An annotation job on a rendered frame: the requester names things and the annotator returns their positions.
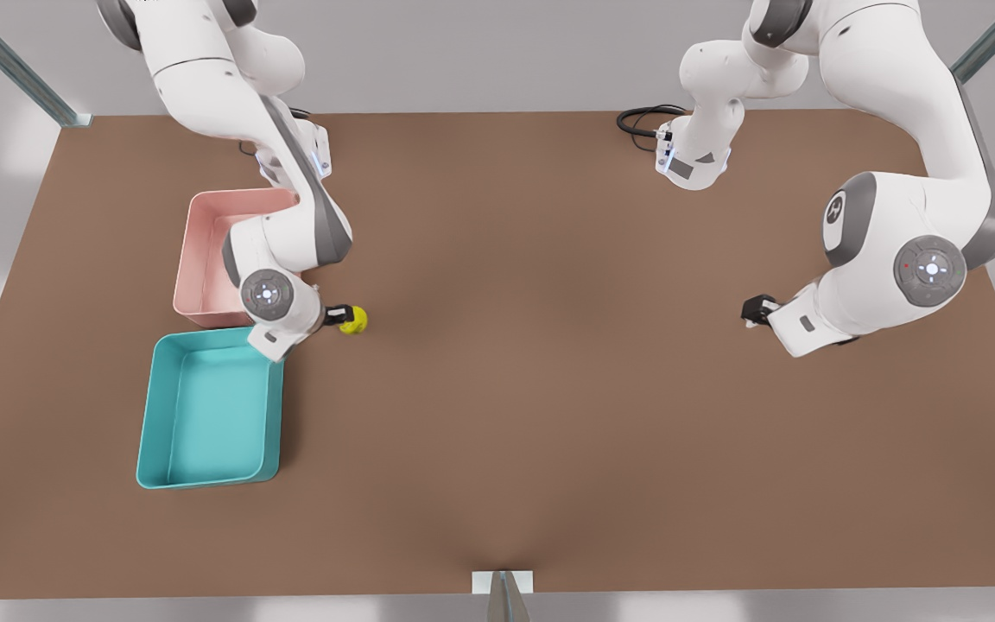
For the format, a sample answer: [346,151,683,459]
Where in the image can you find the pink rectangular tray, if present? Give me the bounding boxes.
[173,188,303,329]

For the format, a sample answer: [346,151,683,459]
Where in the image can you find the teal rectangular tray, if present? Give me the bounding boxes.
[136,326,286,491]

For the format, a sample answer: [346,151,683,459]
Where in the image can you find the black cable loop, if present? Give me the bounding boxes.
[617,105,690,154]

